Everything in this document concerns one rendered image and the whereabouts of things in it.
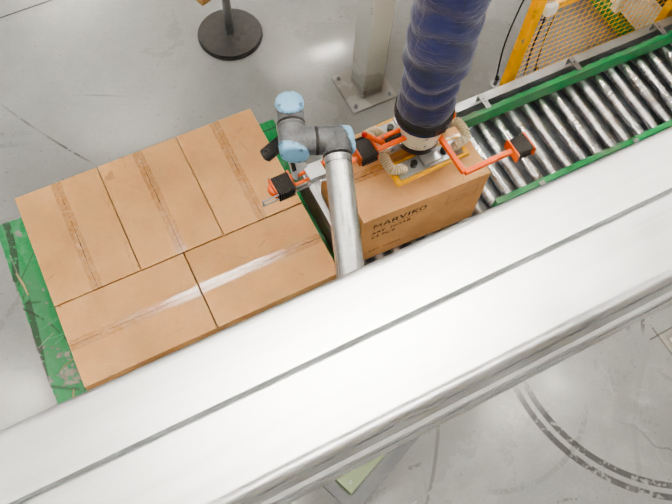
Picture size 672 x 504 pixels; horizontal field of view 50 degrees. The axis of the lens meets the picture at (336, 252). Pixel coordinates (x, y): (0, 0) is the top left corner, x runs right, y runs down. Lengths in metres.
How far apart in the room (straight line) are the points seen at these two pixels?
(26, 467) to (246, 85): 4.19
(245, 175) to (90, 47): 1.69
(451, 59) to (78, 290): 1.91
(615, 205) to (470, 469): 3.28
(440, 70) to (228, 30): 2.42
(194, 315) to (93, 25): 2.33
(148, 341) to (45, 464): 2.87
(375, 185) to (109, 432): 2.71
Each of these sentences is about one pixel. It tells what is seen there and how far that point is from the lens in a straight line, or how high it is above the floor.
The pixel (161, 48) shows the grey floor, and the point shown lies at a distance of 4.74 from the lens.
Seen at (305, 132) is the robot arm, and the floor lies 1.70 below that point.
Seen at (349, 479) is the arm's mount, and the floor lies 0.80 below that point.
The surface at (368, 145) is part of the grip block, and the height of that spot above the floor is 1.21.
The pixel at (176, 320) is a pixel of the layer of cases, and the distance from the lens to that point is 3.24.
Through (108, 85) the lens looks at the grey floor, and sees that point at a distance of 4.63.
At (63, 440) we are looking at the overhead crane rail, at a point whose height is 3.21.
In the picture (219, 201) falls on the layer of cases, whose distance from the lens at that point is 3.46.
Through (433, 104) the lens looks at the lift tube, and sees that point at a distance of 2.61.
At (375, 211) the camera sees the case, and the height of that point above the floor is 0.95.
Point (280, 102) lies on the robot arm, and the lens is 2.30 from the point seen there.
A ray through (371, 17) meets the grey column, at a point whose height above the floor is 0.69.
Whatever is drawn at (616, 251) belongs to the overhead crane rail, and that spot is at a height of 3.21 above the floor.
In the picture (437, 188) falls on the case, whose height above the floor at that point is 0.95.
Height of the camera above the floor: 3.56
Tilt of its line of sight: 65 degrees down
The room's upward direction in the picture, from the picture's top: 6 degrees clockwise
